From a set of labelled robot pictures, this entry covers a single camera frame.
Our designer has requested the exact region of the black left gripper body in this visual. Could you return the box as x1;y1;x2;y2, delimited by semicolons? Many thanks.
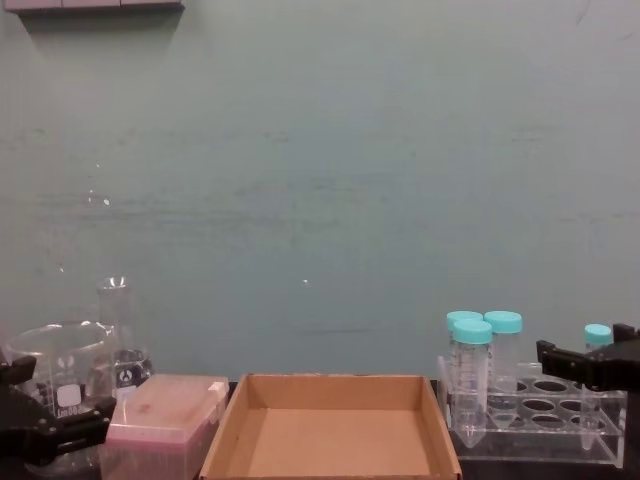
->
0;385;53;467

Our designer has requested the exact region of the clear tube with teal cap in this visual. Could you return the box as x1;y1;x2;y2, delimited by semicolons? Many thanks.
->
579;323;613;452
482;310;524;422
445;310;485;334
451;319;495;450

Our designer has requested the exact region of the clear glass beaker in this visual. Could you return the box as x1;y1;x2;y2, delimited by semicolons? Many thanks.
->
3;321;120;471

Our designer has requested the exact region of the clear acrylic tube rack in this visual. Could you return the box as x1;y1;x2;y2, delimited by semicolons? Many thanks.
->
436;355;630;470

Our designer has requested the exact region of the clear glass conical flask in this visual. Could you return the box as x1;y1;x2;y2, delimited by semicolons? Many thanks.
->
95;277;155;402

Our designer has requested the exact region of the pink pipette tip box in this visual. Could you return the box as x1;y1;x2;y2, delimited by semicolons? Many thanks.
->
99;374;231;480

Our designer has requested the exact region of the shallow brown cardboard tray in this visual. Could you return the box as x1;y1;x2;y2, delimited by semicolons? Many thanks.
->
198;372;464;480

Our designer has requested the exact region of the grey wall shelf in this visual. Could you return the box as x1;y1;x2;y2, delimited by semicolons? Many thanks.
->
8;0;187;20

